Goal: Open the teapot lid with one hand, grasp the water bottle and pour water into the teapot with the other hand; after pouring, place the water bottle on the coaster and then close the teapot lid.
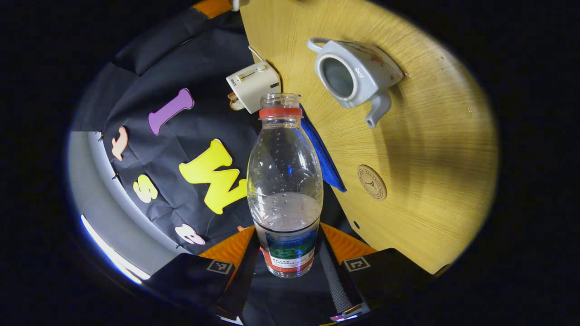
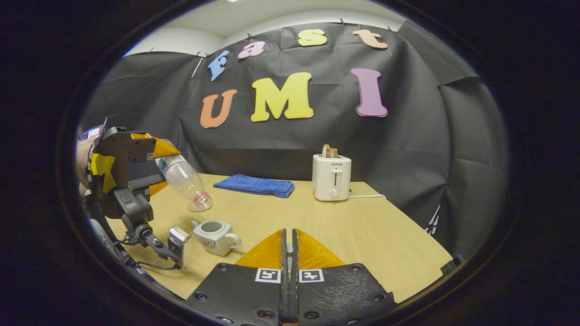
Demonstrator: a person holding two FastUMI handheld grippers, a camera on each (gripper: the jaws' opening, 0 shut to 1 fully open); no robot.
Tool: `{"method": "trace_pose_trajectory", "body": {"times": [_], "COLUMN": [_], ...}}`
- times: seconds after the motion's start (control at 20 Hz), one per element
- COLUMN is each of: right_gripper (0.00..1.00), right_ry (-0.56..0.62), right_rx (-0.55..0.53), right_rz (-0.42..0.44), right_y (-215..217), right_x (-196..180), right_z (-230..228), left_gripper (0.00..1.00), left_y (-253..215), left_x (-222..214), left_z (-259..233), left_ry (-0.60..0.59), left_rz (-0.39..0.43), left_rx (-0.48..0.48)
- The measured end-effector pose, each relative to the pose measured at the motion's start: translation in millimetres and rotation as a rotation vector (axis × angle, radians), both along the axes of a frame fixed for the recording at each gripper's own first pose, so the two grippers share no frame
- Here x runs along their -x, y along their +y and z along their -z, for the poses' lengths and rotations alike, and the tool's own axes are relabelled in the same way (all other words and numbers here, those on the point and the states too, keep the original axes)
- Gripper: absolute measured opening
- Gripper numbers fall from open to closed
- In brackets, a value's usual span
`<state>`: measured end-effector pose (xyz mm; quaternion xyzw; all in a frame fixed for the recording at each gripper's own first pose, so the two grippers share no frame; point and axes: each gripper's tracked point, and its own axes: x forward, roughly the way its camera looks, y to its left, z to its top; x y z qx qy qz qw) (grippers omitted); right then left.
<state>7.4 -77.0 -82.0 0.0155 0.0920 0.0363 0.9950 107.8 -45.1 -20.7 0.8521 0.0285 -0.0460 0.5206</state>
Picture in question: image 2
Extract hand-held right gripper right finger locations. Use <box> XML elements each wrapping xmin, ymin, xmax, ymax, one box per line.
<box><xmin>290</xmin><ymin>229</ymin><xmax>399</xmax><ymax>326</ymax></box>

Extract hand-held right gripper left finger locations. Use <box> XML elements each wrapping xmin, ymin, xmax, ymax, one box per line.
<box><xmin>185</xmin><ymin>229</ymin><xmax>290</xmax><ymax>326</ymax></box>

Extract clear plastic water bottle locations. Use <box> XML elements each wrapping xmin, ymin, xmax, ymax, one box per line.
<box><xmin>154</xmin><ymin>138</ymin><xmax>213</xmax><ymax>212</ymax></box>

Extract white teacup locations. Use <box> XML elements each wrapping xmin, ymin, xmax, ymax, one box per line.
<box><xmin>191</xmin><ymin>220</ymin><xmax>242</xmax><ymax>256</ymax></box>

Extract computer monitor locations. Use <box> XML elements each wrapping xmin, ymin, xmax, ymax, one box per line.
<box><xmin>79</xmin><ymin>125</ymin><xmax>104</xmax><ymax>141</ymax></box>

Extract blue towel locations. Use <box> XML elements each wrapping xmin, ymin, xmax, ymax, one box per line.
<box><xmin>213</xmin><ymin>174</ymin><xmax>295</xmax><ymax>198</ymax></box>

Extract white toaster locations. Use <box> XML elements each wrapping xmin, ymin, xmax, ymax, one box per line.
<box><xmin>312</xmin><ymin>154</ymin><xmax>352</xmax><ymax>202</ymax></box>

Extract white thin rods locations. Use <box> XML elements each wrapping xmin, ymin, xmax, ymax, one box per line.
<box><xmin>425</xmin><ymin>205</ymin><xmax>441</xmax><ymax>236</ymax></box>

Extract black backdrop cloth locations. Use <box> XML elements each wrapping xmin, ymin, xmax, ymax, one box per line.
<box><xmin>82</xmin><ymin>20</ymin><xmax>510</xmax><ymax>259</ymax></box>

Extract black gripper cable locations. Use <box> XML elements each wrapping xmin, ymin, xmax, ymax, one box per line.
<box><xmin>113</xmin><ymin>235</ymin><xmax>183</xmax><ymax>272</ymax></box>

